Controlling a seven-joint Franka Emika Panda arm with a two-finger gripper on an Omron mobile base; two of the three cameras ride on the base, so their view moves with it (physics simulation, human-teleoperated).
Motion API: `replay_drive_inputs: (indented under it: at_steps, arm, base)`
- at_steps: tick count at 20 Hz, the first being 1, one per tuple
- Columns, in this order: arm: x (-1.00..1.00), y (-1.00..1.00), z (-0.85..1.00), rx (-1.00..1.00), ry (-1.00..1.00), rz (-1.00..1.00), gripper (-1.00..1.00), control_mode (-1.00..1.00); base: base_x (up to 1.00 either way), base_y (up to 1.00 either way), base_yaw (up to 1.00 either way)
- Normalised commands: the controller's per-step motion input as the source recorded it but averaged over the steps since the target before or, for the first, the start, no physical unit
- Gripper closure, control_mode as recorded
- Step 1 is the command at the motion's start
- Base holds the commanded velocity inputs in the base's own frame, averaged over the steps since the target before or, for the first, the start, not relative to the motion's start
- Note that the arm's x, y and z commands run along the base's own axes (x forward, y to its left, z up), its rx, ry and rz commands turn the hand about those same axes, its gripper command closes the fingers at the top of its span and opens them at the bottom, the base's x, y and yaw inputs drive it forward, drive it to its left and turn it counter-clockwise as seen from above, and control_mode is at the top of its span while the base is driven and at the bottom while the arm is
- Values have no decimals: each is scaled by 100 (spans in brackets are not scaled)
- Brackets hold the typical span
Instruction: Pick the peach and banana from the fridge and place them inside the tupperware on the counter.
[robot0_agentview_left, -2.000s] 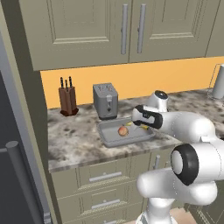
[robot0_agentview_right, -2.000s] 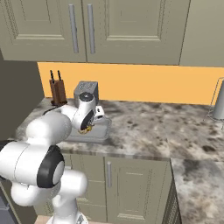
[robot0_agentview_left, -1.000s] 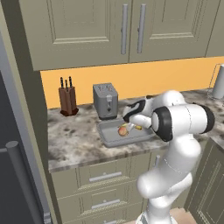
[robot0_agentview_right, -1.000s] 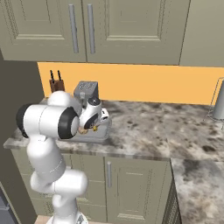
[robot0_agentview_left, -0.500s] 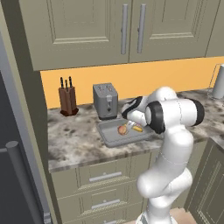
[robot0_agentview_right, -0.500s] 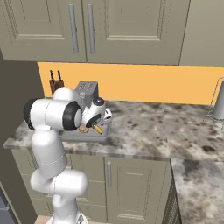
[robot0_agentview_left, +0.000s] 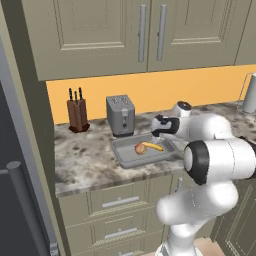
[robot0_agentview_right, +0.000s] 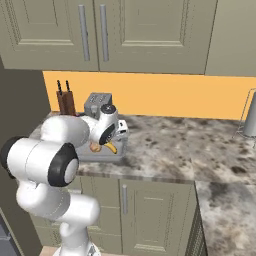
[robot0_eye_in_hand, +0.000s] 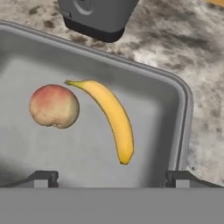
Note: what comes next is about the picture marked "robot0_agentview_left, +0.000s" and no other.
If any grey fridge door handle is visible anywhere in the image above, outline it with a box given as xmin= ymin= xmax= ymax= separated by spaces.
xmin=6 ymin=160 xmax=52 ymax=256

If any short grey cupboard handle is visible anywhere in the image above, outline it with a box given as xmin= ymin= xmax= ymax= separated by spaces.
xmin=176 ymin=177 xmax=184 ymax=195

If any narrow olive wall cupboard door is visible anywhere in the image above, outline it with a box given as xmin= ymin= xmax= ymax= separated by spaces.
xmin=234 ymin=0 xmax=256 ymax=67

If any grey tupperware container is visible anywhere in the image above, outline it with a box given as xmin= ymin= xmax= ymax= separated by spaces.
xmin=110 ymin=132 xmax=178 ymax=170

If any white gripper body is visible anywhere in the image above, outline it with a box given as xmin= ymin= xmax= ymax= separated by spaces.
xmin=150 ymin=114 xmax=174 ymax=139

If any white cylinder roll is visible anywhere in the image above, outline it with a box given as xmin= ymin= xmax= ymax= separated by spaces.
xmin=241 ymin=73 xmax=256 ymax=114

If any silver toaster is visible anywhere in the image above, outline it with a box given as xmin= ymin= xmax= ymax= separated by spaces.
xmin=105 ymin=94 xmax=137 ymax=139

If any orange peach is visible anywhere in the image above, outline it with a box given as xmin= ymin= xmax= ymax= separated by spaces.
xmin=134 ymin=143 xmax=147 ymax=156

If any dark grey fridge door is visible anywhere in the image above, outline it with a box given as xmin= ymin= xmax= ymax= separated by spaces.
xmin=0 ymin=35 xmax=58 ymax=256

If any olive drawer front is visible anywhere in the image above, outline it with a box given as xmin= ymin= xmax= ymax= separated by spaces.
xmin=65 ymin=213 xmax=166 ymax=248
xmin=87 ymin=174 xmax=173 ymax=218

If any olive base cupboard door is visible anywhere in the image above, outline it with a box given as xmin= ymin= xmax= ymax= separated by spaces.
xmin=209 ymin=179 xmax=256 ymax=256

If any yellow banana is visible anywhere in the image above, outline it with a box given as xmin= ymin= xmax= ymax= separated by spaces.
xmin=140 ymin=141 xmax=165 ymax=153

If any brown wooden knife block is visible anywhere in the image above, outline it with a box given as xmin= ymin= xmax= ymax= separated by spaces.
xmin=66 ymin=98 xmax=91 ymax=134

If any grey cupboard door handle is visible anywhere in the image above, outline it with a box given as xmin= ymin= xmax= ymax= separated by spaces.
xmin=137 ymin=4 xmax=147 ymax=63
xmin=156 ymin=3 xmax=168 ymax=62

